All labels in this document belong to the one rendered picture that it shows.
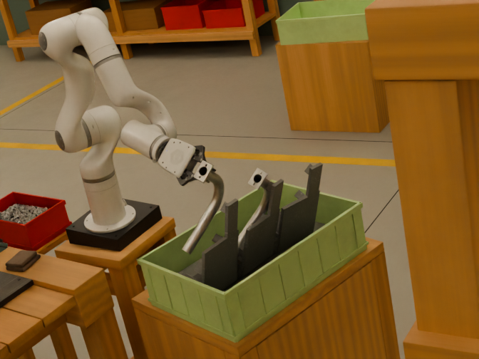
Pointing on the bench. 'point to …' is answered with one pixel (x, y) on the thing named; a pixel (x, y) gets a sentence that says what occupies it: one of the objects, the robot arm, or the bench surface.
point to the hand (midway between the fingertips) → (204, 172)
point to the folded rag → (22, 261)
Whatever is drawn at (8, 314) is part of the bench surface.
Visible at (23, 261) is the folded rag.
